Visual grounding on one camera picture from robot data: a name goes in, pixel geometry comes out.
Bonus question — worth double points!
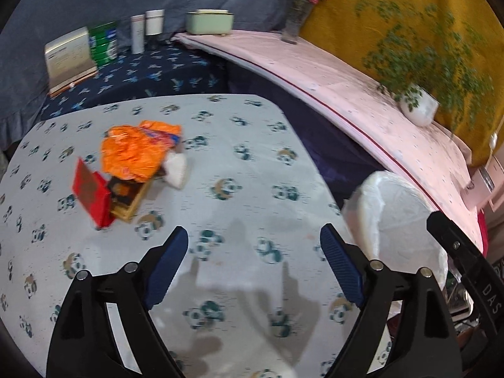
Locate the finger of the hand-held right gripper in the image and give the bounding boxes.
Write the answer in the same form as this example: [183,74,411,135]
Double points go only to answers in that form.
[426,212,483,284]

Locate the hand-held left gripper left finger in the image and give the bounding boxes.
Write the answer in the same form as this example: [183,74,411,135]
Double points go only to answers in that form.
[47,226,190,378]

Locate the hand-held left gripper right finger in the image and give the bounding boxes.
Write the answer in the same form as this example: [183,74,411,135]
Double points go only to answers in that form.
[320,224,461,378]

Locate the white trash bin with liner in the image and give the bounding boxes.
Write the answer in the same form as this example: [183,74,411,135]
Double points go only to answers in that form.
[342,170,450,296]

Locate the red cardboard box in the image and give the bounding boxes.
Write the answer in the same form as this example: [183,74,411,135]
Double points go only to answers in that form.
[72,157,152,229]

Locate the orange plastic bag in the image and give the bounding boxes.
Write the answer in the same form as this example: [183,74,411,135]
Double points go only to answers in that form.
[100,125,174,182]

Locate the orange snack wrapper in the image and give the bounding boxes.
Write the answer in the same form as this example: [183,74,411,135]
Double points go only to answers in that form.
[140,120,184,146]

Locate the pink mug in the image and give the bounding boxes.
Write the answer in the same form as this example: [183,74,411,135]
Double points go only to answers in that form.
[468,157,504,209]

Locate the panda print tablecloth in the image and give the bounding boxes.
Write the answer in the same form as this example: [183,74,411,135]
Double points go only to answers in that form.
[0,94,394,378]

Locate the small white paper ball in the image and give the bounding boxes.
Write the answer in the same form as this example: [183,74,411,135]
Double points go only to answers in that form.
[163,153,189,187]

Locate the white plant pot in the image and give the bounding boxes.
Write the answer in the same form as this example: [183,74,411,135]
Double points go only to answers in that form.
[398,84,439,127]

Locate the dark purple cloth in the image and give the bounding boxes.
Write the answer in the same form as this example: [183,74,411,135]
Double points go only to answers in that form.
[226,63,394,213]

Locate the pink cloth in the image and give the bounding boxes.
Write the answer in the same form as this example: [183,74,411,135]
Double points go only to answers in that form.
[171,29,489,253]

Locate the green leafy plant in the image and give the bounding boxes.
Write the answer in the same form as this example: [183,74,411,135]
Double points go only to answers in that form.
[354,0,495,127]

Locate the navy printed cloth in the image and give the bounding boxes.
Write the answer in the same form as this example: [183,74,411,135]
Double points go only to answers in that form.
[37,43,229,121]

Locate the beige book box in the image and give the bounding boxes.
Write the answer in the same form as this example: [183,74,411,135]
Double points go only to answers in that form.
[44,27,98,97]

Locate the green can pack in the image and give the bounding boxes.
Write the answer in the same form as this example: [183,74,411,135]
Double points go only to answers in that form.
[87,21,119,67]

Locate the white slim bottle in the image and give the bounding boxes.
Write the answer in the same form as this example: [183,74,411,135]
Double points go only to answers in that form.
[131,14,146,54]

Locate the white jar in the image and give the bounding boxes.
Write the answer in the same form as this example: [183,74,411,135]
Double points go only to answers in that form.
[145,9,165,36]

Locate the glass vase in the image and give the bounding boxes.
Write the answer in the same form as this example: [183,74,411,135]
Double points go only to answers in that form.
[281,2,310,45]

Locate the green tissue box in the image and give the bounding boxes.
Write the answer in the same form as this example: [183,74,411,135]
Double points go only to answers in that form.
[186,9,235,36]

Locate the grey blue cloth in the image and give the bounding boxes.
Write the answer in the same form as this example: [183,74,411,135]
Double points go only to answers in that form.
[0,0,327,150]

